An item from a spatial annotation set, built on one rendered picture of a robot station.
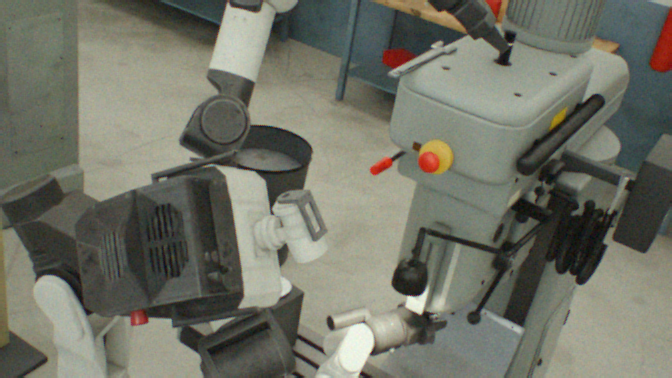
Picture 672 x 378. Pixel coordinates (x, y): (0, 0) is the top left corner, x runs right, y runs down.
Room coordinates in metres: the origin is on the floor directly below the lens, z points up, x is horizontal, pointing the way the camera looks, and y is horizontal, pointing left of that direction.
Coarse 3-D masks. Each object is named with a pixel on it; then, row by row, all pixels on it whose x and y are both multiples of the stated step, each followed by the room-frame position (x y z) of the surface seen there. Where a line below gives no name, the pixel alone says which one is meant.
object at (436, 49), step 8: (432, 48) 1.46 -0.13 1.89; (440, 48) 1.45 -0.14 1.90; (448, 48) 1.46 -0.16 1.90; (456, 48) 1.48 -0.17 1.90; (424, 56) 1.39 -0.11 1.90; (432, 56) 1.40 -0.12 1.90; (408, 64) 1.33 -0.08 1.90; (416, 64) 1.34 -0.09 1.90; (392, 72) 1.27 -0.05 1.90; (400, 72) 1.28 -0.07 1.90; (408, 72) 1.30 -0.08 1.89
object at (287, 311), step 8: (288, 288) 1.64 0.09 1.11; (296, 288) 1.66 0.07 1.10; (280, 296) 1.60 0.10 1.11; (288, 296) 1.62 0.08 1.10; (296, 296) 1.63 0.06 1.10; (280, 304) 1.58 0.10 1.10; (288, 304) 1.60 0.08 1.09; (296, 304) 1.63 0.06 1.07; (272, 312) 1.56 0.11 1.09; (280, 312) 1.58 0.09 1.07; (288, 312) 1.61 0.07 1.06; (296, 312) 1.64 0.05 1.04; (280, 320) 1.59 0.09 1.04; (288, 320) 1.61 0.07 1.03; (296, 320) 1.64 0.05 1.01; (288, 328) 1.62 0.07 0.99; (296, 328) 1.65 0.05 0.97; (288, 336) 1.62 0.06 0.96; (296, 336) 1.65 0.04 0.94
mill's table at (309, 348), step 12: (204, 324) 1.67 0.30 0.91; (300, 324) 1.74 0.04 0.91; (180, 336) 1.66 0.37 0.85; (192, 336) 1.65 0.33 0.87; (300, 336) 1.70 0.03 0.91; (312, 336) 1.70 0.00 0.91; (192, 348) 1.64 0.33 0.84; (300, 348) 1.64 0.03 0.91; (312, 348) 1.65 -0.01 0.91; (300, 360) 1.59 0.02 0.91; (312, 360) 1.60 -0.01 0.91; (324, 360) 1.61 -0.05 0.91; (300, 372) 1.55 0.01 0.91; (312, 372) 1.56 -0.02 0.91; (360, 372) 1.60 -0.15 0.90; (372, 372) 1.60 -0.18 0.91; (384, 372) 1.61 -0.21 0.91
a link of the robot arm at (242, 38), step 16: (240, 0) 1.36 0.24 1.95; (256, 0) 1.36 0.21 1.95; (224, 16) 1.37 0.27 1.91; (240, 16) 1.35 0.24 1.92; (256, 16) 1.36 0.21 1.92; (272, 16) 1.39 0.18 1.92; (224, 32) 1.34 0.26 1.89; (240, 32) 1.34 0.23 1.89; (256, 32) 1.35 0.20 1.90; (224, 48) 1.32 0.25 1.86; (240, 48) 1.32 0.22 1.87; (256, 48) 1.34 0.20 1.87; (224, 64) 1.30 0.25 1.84; (240, 64) 1.31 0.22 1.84; (256, 64) 1.33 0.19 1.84
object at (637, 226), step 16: (656, 144) 1.60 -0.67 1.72; (656, 160) 1.51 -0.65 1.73; (640, 176) 1.50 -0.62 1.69; (656, 176) 1.49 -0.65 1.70; (640, 192) 1.49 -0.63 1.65; (656, 192) 1.48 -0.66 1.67; (624, 208) 1.51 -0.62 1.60; (640, 208) 1.49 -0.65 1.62; (656, 208) 1.48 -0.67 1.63; (624, 224) 1.50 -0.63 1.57; (640, 224) 1.48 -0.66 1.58; (656, 224) 1.47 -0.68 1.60; (624, 240) 1.49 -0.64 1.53; (640, 240) 1.48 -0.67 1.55
